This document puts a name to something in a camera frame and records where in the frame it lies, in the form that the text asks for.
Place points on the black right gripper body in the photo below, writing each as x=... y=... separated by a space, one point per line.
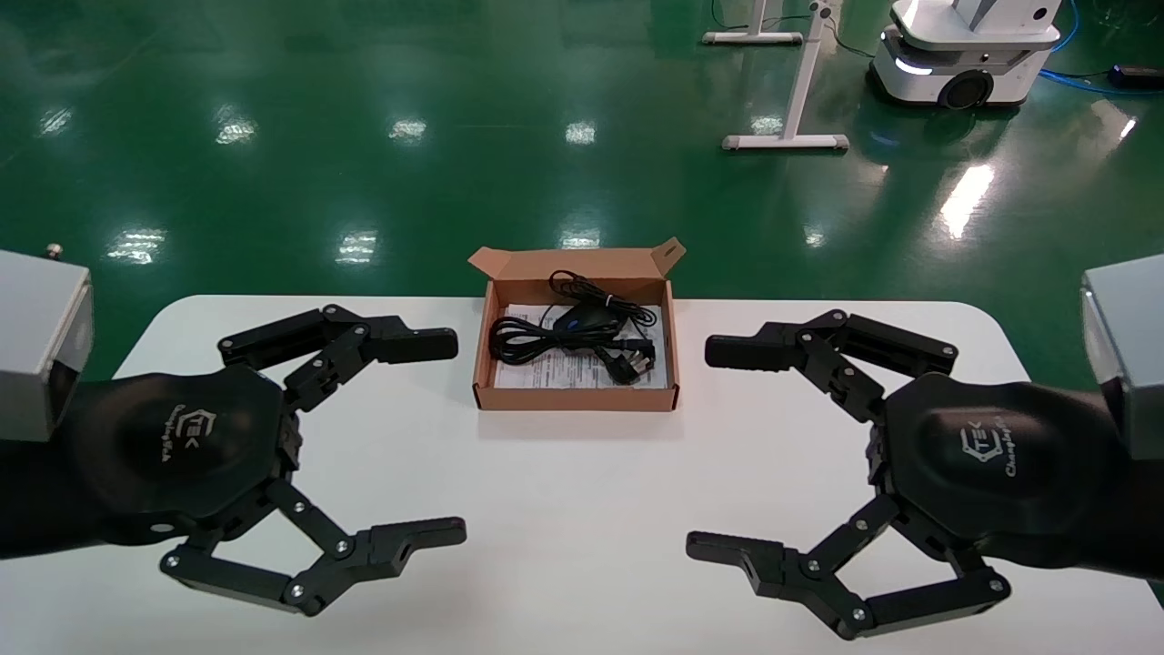
x=991 y=464

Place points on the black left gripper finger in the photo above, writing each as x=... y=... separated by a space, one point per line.
x=382 y=549
x=409 y=344

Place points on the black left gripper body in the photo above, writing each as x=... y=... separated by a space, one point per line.
x=173 y=446

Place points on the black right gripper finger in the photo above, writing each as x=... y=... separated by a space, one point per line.
x=755 y=353
x=773 y=566

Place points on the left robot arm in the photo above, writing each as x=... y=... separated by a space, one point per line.
x=41 y=496

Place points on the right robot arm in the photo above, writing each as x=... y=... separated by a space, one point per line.
x=1137 y=518

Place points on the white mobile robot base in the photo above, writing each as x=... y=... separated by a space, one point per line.
x=964 y=55

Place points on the brown cardboard box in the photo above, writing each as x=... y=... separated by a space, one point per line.
x=582 y=398

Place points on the printed white instruction sheet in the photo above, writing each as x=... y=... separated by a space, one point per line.
x=546 y=373

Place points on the white T-shaped table leg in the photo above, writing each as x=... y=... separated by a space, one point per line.
x=755 y=35
x=800 y=91

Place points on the black power adapter brick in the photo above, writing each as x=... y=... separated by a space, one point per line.
x=1137 y=75

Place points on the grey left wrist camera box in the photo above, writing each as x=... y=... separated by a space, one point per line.
x=36 y=337

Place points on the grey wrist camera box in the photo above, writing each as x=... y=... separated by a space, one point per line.
x=36 y=337
x=1128 y=346

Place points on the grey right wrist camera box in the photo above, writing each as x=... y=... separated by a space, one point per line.
x=1128 y=346

